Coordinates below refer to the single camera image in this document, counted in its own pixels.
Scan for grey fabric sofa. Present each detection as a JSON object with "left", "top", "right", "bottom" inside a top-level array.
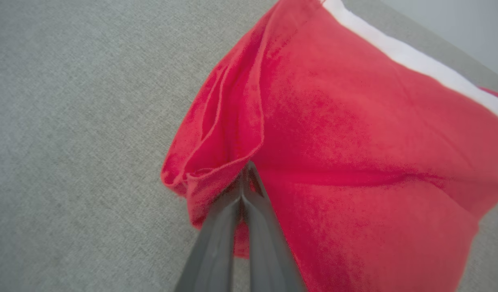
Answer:
[{"left": 0, "top": 0, "right": 498, "bottom": 292}]

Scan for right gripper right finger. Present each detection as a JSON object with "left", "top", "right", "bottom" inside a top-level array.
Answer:
[{"left": 243, "top": 160, "right": 307, "bottom": 292}]

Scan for red shorts with white stripe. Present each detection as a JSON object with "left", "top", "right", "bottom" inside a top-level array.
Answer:
[{"left": 160, "top": 0, "right": 498, "bottom": 292}]

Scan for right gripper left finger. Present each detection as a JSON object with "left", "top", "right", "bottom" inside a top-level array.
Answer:
[{"left": 174, "top": 162, "right": 245, "bottom": 292}]

